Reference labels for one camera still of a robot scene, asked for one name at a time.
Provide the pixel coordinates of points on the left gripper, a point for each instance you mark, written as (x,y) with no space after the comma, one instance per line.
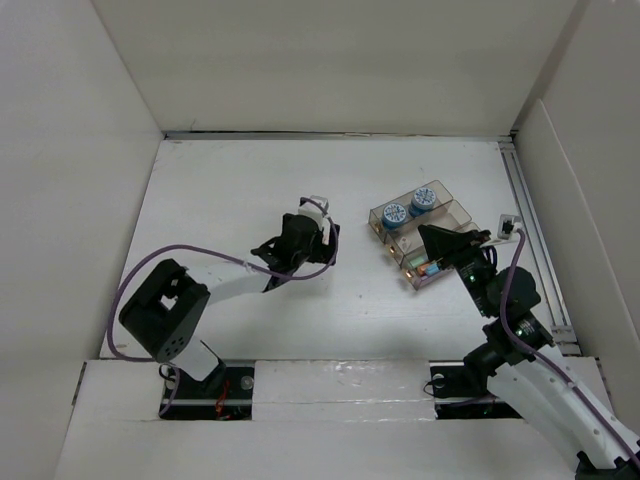
(322,252)

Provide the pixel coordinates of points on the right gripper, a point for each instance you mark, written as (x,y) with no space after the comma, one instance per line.
(444,242)

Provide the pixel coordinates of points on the blue highlighter pen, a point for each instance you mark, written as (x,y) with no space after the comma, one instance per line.
(434,270)

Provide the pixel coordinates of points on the blue round jar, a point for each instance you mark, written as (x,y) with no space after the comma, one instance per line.
(393,215)
(422,201)

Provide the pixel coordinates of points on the white staples box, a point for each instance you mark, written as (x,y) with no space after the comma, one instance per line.
(404,244)

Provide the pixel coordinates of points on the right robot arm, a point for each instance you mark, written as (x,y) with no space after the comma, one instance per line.
(520,364)

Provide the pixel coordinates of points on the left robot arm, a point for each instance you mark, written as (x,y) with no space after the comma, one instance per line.
(165,310)

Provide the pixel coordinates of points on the clear three-drawer organizer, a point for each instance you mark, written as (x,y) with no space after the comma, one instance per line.
(447,213)

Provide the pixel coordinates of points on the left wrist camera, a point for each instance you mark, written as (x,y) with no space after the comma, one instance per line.
(315,208)

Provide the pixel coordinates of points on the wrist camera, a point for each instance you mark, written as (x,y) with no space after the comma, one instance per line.
(315,208)
(506,230)

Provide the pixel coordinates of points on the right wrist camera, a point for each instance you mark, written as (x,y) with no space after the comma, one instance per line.
(506,230)

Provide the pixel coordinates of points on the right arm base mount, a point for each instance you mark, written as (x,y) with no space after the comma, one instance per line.
(457,398)

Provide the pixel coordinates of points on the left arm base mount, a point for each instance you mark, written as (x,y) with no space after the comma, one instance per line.
(227,396)

